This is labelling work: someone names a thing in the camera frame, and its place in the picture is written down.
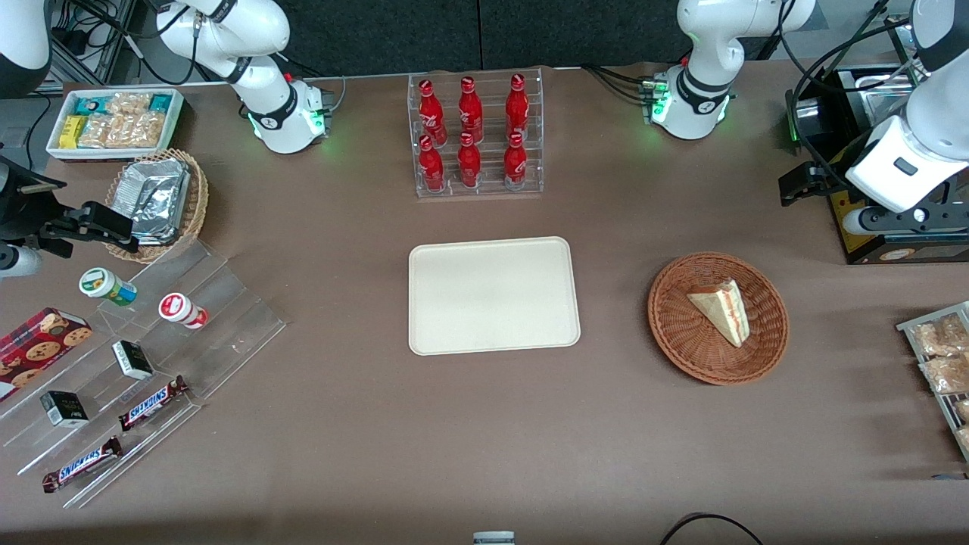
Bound black left arm base cables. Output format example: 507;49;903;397
583;64;656;103

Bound clear acrylic stepped shelf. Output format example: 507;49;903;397
0;238;287;509

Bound aluminium frame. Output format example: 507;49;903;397
45;0;137;92

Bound green lid yogurt cup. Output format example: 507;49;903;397
79;267;139;307

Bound cream plastic tray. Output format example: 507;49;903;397
408;236;581;357

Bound black floor cable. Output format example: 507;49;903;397
659;513;765;545

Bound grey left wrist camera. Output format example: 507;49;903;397
843;203;969;237

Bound Snickers bar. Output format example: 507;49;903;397
42;436;123;494
118;375;189;432

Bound black hot food machine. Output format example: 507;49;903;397
787;15;969;266

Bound triangular sandwich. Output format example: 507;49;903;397
687;279;751;349

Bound black right arm base cables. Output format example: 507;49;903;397
284;54;347;103

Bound steel food pan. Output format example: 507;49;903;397
859;72;921;126

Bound black arm base cables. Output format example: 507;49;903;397
583;64;656;103
284;54;347;103

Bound clear acrylic bottle rack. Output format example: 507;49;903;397
407;67;545;199

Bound clear bag of crackers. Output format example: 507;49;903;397
78;114;111;148
106;112;166;148
106;92;152;118

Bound red lid yogurt cup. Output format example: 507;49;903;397
158;292;209;330

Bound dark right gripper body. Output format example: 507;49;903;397
0;157;67;243

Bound small black box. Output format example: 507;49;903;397
112;340;154;381
39;391;90;428

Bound grey wire tray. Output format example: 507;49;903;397
896;301;969;462

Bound light wicker basket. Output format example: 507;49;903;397
104;148;210;264

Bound red cookie box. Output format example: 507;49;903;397
0;307;93;402

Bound black electronic box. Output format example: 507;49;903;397
785;72;849;156

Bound red cola bottle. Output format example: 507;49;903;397
506;73;530;141
419;135;446;192
503;132;528;190
458;76;484;145
457;132;482;188
419;79;447;147

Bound silver foil pack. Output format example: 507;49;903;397
114;157;190;228
132;220;182;245

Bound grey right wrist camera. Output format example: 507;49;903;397
0;244;44;279

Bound brown wicker basket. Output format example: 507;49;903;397
647;251;790;387

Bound white plastic snack bin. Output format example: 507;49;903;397
46;88;185;164

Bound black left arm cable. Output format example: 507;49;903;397
780;0;921;194

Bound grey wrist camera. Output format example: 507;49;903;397
0;244;44;279
843;203;969;237

